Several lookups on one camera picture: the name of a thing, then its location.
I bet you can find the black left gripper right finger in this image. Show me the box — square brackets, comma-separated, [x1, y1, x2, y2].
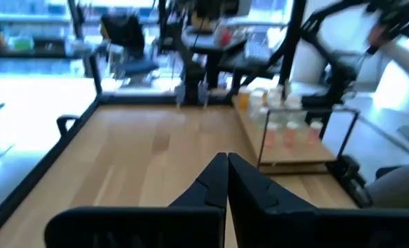
[227, 152, 409, 248]

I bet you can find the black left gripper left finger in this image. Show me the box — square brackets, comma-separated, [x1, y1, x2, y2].
[44, 152, 229, 248]

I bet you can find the wooden shelf board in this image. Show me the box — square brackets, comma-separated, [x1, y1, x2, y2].
[231, 96, 337, 176]

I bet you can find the person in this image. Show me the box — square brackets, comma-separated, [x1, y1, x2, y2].
[365, 23, 409, 210]

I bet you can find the black background desk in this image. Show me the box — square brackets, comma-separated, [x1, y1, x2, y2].
[182, 20, 283, 82]

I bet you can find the black office chair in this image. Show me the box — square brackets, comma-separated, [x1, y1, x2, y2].
[99, 13, 161, 86]

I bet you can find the black table-level camera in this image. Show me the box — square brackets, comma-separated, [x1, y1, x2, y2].
[326, 154, 375, 209]

